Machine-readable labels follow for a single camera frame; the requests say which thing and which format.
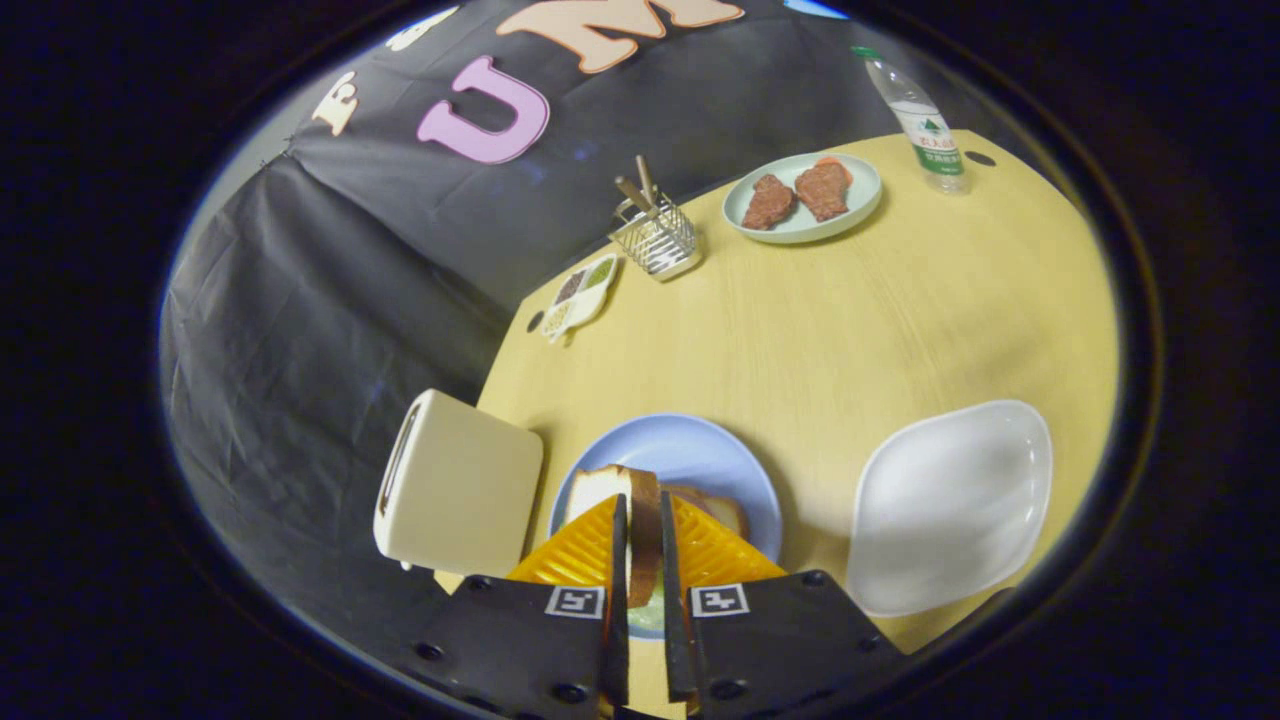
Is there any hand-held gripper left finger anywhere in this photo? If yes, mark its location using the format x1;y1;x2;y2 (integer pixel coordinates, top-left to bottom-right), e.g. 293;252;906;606
400;493;631;720

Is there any blue plate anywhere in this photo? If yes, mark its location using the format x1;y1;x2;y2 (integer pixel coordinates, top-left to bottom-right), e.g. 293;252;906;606
548;413;783;641

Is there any white plate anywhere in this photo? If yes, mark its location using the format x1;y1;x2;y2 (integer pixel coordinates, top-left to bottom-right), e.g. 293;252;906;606
846;400;1054;618

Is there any toasted bread slice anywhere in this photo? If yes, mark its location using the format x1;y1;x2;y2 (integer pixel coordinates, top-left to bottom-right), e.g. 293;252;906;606
565;465;663;609

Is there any clear water bottle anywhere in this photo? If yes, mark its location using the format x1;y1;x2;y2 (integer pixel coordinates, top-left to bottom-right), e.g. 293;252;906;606
852;46;971;195

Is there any black backdrop cloth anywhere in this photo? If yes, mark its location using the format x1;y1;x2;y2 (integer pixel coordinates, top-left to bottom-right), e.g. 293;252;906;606
160;0;1001;651

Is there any white bread slice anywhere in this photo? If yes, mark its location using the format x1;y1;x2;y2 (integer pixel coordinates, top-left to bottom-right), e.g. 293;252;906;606
660;484;749;541

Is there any wire utensil holder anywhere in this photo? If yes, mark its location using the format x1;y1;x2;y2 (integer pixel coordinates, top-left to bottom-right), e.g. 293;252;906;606
608;190;701;283

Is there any pale green plate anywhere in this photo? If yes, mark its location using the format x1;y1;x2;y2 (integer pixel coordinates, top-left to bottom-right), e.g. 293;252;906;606
721;152;884;245

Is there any green lettuce leaf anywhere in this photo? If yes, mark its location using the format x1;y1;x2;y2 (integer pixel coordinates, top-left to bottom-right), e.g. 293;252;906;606
628;575;669;633

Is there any white toaster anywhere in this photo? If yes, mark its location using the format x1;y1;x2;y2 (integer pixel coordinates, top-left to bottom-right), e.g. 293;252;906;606
373;388;545;578

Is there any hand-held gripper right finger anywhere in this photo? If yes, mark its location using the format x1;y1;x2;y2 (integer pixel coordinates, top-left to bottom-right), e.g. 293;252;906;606
660;490;911;720

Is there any white divided grain dish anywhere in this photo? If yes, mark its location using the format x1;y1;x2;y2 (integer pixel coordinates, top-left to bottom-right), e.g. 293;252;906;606
538;253;621;344

